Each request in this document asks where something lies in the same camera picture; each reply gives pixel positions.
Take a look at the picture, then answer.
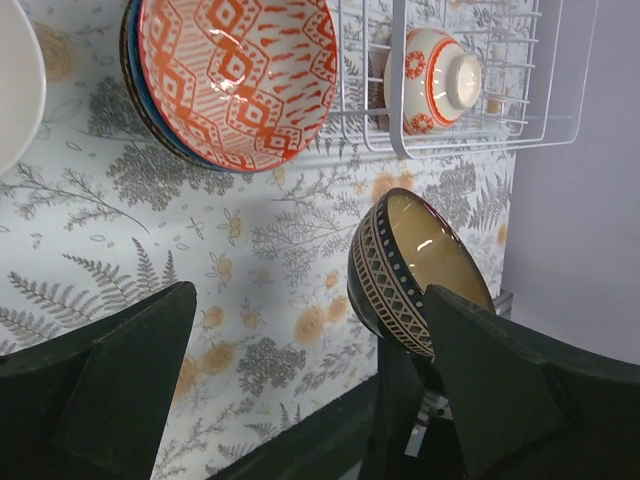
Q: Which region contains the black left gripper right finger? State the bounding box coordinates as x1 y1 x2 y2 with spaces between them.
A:
423 285 639 479

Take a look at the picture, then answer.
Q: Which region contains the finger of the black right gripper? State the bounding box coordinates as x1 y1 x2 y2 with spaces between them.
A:
364 344 440 479

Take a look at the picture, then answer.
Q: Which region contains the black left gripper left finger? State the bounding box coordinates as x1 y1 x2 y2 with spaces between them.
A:
1 281 197 479

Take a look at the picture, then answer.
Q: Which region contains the black gold bowl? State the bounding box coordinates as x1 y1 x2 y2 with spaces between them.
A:
347 187 495 358

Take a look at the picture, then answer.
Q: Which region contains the brown checker pattern bowl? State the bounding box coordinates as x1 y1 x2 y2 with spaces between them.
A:
119 1 209 168

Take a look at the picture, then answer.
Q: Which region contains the white orange ring bowl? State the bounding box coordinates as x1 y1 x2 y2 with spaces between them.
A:
403 28 482 135

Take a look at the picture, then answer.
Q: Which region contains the plain white bowl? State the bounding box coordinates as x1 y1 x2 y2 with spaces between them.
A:
0 0 46 173

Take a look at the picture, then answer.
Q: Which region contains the red diamond pattern bowl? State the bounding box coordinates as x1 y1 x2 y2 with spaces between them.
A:
137 0 338 173

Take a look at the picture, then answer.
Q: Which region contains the blue triangle pattern bowl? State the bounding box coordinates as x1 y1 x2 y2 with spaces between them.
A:
120 1 232 173

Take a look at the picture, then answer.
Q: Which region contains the white wire dish rack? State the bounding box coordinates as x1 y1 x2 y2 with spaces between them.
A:
316 1 600 158

